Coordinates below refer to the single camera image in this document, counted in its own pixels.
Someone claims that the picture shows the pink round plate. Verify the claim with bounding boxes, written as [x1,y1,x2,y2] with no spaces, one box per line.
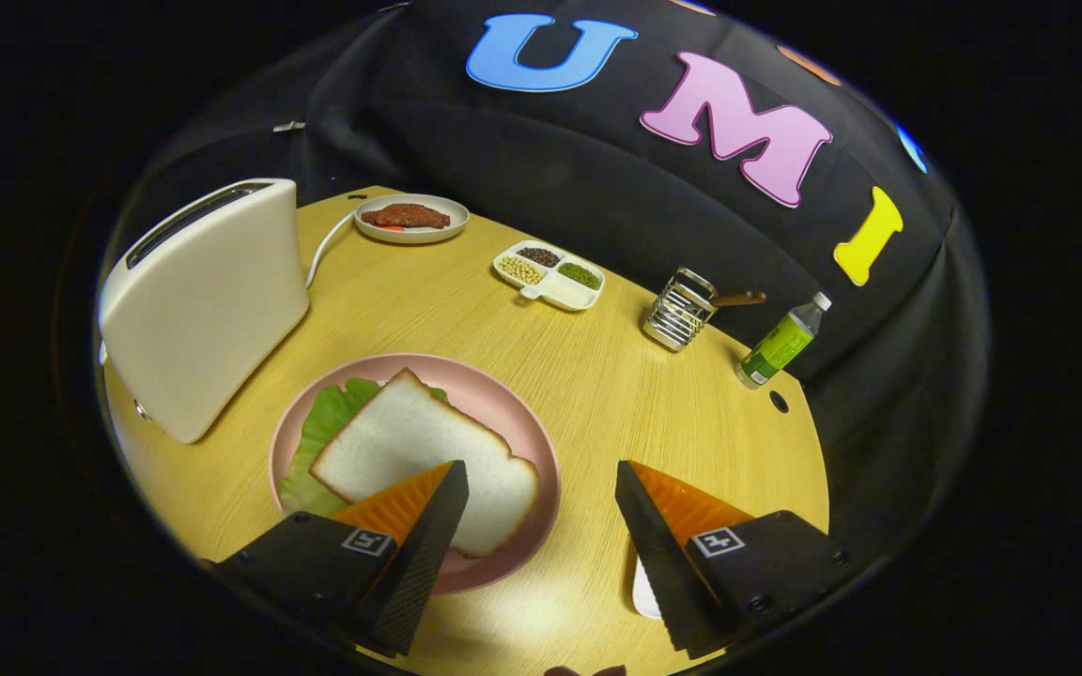
[269,353,562,596]

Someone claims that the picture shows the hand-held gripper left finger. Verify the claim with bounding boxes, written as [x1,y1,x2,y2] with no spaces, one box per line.
[208,459,471,658]

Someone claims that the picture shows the white toaster cable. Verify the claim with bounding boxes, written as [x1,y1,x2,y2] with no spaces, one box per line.
[304,211,357,289]

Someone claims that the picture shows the green label drink bottle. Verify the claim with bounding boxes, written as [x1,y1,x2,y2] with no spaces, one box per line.
[735,291,833,391]

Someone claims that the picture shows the round grey plate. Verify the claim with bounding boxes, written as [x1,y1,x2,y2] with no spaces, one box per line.
[354,193,471,245]

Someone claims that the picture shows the white divided dish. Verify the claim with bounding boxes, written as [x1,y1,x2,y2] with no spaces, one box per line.
[492,240,607,312]

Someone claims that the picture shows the green lettuce leaf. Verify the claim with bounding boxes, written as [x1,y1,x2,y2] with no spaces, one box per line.
[279,377,448,517]

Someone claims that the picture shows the metal wire utensil holder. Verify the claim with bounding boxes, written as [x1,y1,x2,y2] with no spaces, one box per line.
[642,268,719,353]

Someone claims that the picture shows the black backdrop cloth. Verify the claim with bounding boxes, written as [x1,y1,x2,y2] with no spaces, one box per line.
[118,0,991,564]

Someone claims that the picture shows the brown meat slice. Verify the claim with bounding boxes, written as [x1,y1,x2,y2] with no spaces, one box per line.
[361,203,451,230]

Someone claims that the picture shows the white leaf-shaped plate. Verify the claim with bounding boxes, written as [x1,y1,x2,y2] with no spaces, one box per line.
[632,535,664,621]

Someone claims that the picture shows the white toaster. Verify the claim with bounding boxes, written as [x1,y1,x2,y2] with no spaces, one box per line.
[98,178,311,445]

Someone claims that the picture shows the toasted white bread slice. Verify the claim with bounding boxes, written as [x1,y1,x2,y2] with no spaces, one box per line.
[310,368,540,560]

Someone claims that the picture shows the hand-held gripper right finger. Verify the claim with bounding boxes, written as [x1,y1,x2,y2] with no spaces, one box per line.
[614,459,850,658]

